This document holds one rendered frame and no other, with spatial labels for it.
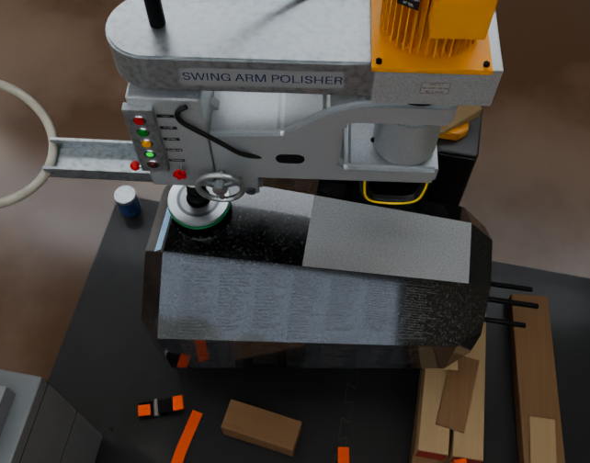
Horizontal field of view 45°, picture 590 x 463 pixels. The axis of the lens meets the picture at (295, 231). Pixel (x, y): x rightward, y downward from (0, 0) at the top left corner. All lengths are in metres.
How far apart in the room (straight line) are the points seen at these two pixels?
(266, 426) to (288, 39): 1.64
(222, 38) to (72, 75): 2.39
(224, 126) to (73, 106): 2.06
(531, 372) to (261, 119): 1.70
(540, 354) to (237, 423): 1.29
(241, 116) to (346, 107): 0.32
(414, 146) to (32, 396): 1.37
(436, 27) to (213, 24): 0.56
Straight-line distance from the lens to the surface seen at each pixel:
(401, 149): 2.03
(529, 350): 3.17
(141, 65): 1.79
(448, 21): 1.56
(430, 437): 2.85
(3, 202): 2.30
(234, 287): 2.44
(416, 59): 1.72
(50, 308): 3.38
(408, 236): 2.46
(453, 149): 2.77
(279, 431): 2.88
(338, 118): 1.89
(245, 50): 1.75
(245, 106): 2.03
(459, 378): 2.92
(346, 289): 2.41
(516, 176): 3.69
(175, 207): 2.46
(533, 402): 3.11
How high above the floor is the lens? 2.94
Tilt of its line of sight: 61 degrees down
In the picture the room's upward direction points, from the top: straight up
